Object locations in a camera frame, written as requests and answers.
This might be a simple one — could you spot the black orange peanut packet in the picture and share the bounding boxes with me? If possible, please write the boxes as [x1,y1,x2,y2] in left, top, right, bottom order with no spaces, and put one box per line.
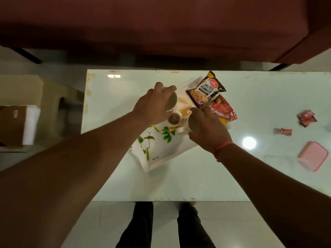
[186,71,227,108]

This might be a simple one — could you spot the red wrist thread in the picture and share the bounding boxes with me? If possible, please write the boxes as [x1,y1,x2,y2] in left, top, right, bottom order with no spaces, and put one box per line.
[213,141,235,163]

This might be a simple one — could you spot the person's left leg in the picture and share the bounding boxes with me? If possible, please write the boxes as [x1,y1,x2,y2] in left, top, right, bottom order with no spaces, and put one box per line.
[115,202,154,248]

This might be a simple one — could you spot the person's left hand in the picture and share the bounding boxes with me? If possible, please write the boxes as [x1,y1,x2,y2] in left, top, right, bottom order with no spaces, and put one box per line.
[132,82,177,127]

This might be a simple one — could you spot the brown cardboard box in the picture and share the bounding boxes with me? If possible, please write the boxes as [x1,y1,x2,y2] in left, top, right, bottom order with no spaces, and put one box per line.
[0,106,28,147]

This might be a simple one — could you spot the thin metal spoon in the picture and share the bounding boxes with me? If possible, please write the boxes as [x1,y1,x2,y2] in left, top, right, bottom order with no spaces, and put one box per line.
[200,97,218,108]

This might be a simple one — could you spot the person's left forearm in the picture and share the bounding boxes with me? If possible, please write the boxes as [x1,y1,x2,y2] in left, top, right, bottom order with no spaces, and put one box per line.
[0,111,150,248]

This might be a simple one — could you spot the pink crumpled wrapper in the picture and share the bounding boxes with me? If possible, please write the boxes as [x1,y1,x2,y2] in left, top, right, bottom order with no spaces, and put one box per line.
[298,110,318,128]

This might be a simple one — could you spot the small bowl with brown contents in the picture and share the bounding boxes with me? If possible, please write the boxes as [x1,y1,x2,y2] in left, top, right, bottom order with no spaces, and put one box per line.
[168,112,182,126]

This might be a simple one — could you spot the pink square lid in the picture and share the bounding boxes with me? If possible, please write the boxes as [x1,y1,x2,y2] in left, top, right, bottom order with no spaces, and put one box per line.
[297,141,329,172]

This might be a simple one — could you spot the white leaf print tray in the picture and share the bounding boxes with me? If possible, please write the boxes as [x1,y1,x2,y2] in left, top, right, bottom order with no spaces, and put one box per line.
[128,76,232,173]

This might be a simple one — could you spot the person's leg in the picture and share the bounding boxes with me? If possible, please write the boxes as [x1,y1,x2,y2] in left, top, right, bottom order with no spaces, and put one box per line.
[115,202,154,248]
[177,201,217,248]

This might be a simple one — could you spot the maroon sofa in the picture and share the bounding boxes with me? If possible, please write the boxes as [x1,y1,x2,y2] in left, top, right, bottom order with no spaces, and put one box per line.
[0,0,331,72]

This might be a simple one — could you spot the white cup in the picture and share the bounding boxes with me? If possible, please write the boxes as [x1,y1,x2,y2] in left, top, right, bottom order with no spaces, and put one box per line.
[161,86,178,112]

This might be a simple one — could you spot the beige plastic stool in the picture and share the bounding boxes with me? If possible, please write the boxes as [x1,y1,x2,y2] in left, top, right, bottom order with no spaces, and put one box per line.
[0,74,85,153]

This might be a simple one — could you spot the person's right forearm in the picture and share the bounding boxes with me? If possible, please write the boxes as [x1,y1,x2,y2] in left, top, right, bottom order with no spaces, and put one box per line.
[215,141,331,248]

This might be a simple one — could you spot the person's right hand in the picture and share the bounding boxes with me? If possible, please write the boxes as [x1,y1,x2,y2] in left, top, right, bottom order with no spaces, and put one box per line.
[187,105,233,154]

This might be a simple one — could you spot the person's right leg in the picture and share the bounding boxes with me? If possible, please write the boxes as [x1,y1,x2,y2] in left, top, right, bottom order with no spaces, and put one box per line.
[177,201,217,248]

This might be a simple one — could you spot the red snack packet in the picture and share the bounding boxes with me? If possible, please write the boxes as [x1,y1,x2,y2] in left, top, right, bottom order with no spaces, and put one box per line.
[208,95,238,122]

